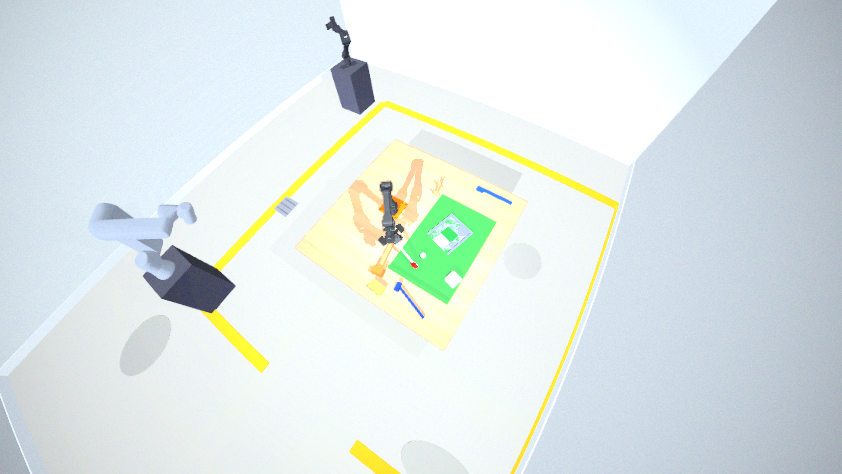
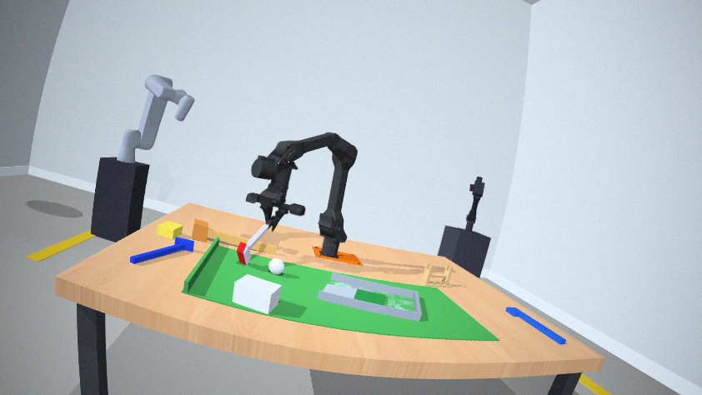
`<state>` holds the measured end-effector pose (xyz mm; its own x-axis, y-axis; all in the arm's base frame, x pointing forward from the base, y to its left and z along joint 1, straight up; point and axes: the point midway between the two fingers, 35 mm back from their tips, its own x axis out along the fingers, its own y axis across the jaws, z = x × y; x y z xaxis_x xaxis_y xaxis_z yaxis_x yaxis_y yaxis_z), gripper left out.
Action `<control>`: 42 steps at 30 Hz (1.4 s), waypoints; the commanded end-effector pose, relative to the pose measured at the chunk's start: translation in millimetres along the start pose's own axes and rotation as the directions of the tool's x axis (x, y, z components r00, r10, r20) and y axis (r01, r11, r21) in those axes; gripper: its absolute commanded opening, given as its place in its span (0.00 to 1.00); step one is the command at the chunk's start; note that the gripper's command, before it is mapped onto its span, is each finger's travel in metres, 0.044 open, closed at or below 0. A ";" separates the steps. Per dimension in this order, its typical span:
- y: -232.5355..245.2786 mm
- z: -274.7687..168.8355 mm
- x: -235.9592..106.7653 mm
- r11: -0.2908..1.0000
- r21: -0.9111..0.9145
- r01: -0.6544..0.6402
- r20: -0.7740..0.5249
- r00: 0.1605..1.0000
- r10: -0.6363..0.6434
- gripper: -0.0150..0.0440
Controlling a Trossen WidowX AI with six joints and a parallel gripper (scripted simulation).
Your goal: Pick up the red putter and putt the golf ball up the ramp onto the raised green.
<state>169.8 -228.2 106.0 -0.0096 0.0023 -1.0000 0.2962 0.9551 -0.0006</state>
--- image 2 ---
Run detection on yellow block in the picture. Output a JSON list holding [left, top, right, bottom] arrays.
[[157, 221, 183, 239]]

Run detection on green putting mat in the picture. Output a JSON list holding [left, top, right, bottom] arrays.
[[181, 245, 500, 342]]

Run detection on white ball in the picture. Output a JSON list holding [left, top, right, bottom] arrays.
[[269, 258, 284, 274]]

